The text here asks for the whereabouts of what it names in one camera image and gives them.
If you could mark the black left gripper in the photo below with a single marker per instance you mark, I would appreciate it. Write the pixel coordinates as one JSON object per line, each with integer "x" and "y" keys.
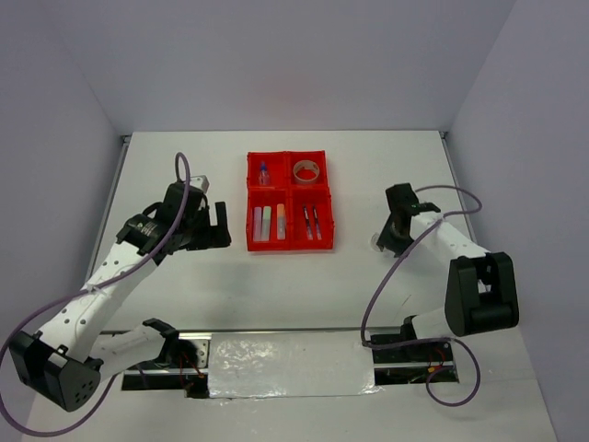
{"x": 213, "y": 236}

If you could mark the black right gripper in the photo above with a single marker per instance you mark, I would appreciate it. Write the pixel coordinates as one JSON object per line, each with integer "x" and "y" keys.
{"x": 386, "y": 238}

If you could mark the small clear tape roll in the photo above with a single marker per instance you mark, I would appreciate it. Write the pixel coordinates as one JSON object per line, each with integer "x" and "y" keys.
{"x": 374, "y": 243}

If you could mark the purple cap highlighter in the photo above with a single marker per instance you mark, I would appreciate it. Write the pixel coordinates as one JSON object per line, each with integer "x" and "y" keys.
{"x": 257, "y": 222}

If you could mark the orange cap highlighter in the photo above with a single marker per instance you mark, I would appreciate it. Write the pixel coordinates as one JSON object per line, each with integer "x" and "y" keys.
{"x": 280, "y": 222}

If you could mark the blue patterned pen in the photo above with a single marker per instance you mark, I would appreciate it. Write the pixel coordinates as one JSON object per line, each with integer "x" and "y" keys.
{"x": 309, "y": 232}
{"x": 316, "y": 222}

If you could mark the clear blue-cap spray bottle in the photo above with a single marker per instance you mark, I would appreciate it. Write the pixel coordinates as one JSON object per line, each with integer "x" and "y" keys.
{"x": 264, "y": 175}

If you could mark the large white tape roll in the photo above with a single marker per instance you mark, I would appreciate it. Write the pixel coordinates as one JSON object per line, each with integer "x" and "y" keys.
{"x": 306, "y": 172}

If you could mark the green cap highlighter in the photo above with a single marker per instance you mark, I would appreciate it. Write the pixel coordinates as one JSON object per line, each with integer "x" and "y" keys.
{"x": 266, "y": 224}

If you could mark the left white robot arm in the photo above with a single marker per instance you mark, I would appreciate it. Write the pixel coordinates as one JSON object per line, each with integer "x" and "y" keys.
{"x": 67, "y": 357}

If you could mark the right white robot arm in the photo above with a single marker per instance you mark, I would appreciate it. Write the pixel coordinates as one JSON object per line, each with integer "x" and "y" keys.
{"x": 480, "y": 294}

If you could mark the red four-compartment bin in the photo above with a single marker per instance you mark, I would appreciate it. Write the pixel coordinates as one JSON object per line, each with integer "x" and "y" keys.
{"x": 284, "y": 190}

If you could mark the silver foil sheet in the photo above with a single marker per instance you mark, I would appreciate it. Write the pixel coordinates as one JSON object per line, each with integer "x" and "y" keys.
{"x": 289, "y": 365}

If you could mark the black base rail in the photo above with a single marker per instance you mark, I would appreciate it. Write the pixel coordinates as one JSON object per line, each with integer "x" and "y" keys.
{"x": 400, "y": 366}

